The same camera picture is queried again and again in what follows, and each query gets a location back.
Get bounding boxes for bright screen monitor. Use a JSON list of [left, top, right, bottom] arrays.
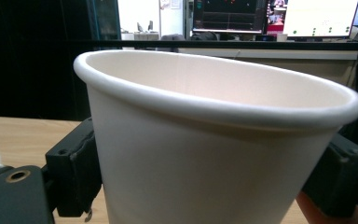
[[282, 0, 358, 40]]

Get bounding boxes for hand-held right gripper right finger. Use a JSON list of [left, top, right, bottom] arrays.
[[301, 133, 358, 218]]

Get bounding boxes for black horizontal frame bar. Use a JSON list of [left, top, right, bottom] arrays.
[[59, 38, 358, 52]]

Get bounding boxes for single white paper cup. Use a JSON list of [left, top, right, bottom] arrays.
[[73, 49, 358, 224]]

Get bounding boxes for black cabinet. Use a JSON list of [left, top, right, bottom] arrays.
[[86, 0, 122, 42]]

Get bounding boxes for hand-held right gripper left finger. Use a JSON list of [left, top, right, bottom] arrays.
[[41, 117, 104, 218]]

